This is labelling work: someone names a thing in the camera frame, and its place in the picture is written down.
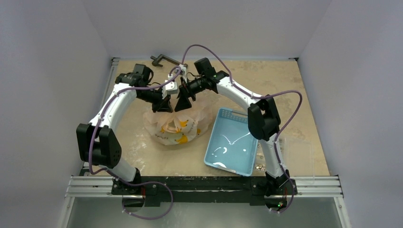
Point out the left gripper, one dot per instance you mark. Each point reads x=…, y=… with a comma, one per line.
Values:
x=163, y=106

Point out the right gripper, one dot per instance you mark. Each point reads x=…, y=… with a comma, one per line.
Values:
x=185, y=91

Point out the orange banana print plastic bag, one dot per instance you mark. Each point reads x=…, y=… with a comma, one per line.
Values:
x=179, y=127

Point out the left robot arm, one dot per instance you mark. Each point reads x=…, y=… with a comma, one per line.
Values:
x=97, y=142

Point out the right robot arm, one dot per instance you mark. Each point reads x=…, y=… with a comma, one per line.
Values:
x=263, y=116

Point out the light blue plastic basket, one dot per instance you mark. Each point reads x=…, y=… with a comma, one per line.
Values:
x=231, y=146

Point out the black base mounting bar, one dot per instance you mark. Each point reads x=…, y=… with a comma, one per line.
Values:
x=254, y=190

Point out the clear plastic screw box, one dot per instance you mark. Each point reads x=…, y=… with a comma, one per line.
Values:
x=294, y=155

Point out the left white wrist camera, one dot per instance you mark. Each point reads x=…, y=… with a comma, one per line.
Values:
x=170, y=88

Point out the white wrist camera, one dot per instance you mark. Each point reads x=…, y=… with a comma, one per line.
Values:
x=170, y=88
x=184, y=68

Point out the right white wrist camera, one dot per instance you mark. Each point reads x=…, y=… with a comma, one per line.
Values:
x=184, y=68

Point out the black metal crank handle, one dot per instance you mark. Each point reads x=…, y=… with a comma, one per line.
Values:
x=156, y=61

